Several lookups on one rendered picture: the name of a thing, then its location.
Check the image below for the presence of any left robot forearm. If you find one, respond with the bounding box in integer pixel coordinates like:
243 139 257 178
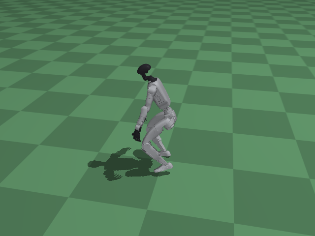
135 106 148 131

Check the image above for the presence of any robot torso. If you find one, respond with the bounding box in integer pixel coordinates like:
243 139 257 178
147 77 177 124

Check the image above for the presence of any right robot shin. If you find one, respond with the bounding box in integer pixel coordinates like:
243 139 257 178
152 135 166 152

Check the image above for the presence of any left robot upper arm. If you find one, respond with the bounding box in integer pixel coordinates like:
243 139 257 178
145 85 157 112

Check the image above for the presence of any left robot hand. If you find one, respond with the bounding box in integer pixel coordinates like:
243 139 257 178
132 127 141 142

